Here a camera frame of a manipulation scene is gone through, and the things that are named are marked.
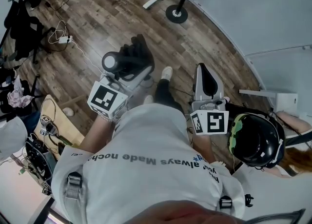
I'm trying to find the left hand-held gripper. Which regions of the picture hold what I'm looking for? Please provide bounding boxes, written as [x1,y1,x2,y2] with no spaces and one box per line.
[87,65,156,122]

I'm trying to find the grey headset frame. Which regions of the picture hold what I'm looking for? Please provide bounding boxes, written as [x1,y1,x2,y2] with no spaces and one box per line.
[243,208,307,224]

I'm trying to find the spare hand-held gripper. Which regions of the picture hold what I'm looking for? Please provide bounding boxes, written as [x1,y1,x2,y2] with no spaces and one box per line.
[39,114,59,137]

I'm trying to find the person's face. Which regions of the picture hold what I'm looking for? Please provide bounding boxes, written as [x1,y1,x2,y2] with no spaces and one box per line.
[123,200,244,224]

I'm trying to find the light wooden table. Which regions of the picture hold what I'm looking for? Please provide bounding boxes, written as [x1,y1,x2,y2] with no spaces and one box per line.
[34,94,85,162]

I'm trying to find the person's right white shoe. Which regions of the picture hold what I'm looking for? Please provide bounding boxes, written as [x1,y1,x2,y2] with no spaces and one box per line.
[161,66,174,81]

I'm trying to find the person's left forearm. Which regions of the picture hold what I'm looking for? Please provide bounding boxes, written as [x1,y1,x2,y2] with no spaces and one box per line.
[81,114,116,151]

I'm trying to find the black helmet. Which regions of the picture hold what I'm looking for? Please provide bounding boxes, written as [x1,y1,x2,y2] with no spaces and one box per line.
[228,112,286,169]

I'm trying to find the person's right forearm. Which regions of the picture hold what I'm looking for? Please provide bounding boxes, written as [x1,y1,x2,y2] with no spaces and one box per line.
[195,133,216,165]

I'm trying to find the person's black trouser leg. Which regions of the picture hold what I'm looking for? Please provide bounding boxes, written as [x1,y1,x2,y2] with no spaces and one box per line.
[155,78,184,113]

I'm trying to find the black electronic device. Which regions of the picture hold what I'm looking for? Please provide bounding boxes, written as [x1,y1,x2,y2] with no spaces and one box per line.
[25,138,53,183]

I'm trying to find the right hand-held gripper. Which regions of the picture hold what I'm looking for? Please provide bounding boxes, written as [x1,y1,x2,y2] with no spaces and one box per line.
[189,63,230,136]

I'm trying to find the looped white cable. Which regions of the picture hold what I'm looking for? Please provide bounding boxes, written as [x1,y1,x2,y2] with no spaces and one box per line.
[48,20,68,44]

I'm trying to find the thin black cable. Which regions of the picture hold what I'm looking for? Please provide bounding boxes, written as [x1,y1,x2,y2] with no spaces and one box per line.
[45,0,70,38]

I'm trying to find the person's white printed shirt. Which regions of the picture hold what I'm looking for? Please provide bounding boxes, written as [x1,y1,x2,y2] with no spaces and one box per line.
[51,103,246,224]

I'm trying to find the grey harness strap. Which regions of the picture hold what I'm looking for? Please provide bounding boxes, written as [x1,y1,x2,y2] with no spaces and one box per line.
[218,195,233,212]
[62,171,85,224]

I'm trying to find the pink patterned cloth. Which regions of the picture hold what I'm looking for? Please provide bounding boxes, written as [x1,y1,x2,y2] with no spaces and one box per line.
[7,75,34,108]

